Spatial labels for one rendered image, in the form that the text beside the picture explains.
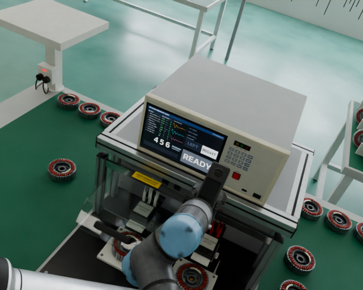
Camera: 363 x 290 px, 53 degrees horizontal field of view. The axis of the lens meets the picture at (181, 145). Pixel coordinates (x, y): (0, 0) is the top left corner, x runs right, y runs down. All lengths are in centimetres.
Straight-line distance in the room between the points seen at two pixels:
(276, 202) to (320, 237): 56
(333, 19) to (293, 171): 612
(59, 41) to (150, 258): 106
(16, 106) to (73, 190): 64
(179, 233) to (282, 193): 58
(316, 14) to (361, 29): 80
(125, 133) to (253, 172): 45
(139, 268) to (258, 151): 46
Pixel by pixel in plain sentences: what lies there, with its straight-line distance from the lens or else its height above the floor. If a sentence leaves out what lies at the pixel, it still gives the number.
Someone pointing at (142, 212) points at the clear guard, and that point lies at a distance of 106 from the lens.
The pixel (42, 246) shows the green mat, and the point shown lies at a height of 75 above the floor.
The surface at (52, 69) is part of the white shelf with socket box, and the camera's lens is 199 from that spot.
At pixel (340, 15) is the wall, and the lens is 728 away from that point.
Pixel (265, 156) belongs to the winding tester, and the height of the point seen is 129.
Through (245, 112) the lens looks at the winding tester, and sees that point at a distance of 111.
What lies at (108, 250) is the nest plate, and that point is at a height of 78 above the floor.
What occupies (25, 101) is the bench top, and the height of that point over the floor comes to 75.
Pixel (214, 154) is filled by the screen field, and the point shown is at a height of 122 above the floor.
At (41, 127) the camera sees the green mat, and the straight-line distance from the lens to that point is 184.
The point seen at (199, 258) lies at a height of 88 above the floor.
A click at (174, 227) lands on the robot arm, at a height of 134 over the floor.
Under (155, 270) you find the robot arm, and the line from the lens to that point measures 73.
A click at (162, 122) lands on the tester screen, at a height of 125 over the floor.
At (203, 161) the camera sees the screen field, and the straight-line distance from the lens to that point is 109.
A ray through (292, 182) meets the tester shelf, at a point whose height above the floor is 111.
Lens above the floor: 187
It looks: 38 degrees down
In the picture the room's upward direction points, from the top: 15 degrees clockwise
